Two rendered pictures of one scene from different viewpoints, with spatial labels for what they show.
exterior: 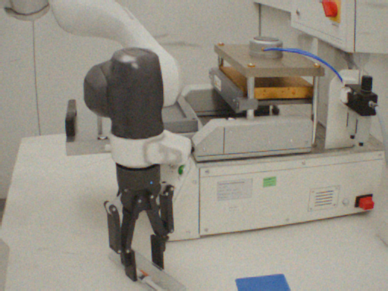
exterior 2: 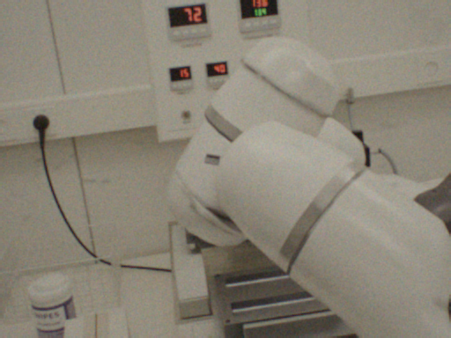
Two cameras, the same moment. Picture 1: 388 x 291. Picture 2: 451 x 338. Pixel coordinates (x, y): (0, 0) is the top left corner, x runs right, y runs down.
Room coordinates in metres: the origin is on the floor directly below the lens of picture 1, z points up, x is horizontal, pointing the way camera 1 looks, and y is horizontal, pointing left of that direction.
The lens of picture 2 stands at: (1.02, 1.02, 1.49)
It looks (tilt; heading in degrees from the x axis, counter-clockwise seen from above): 18 degrees down; 276
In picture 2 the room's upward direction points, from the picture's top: 6 degrees counter-clockwise
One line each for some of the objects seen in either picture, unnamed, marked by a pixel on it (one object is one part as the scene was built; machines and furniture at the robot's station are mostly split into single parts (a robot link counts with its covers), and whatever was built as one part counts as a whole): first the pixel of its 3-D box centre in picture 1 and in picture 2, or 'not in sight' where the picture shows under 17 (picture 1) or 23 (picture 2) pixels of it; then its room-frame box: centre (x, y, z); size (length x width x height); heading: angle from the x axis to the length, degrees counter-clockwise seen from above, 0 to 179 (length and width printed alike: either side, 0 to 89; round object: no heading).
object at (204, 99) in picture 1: (221, 98); (188, 266); (1.24, -0.07, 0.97); 0.25 x 0.05 x 0.07; 101
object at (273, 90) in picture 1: (266, 73); not in sight; (1.11, -0.16, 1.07); 0.22 x 0.17 x 0.10; 11
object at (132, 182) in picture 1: (139, 185); not in sight; (0.76, 0.09, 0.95); 0.08 x 0.08 x 0.09
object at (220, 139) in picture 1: (251, 136); not in sight; (0.96, -0.12, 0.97); 0.26 x 0.05 x 0.07; 101
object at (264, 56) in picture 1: (281, 67); not in sight; (1.10, -0.20, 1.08); 0.31 x 0.24 x 0.13; 11
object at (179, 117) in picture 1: (152, 113); (282, 294); (1.07, 0.09, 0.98); 0.20 x 0.17 x 0.03; 11
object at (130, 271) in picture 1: (129, 264); not in sight; (0.74, 0.12, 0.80); 0.03 x 0.01 x 0.07; 40
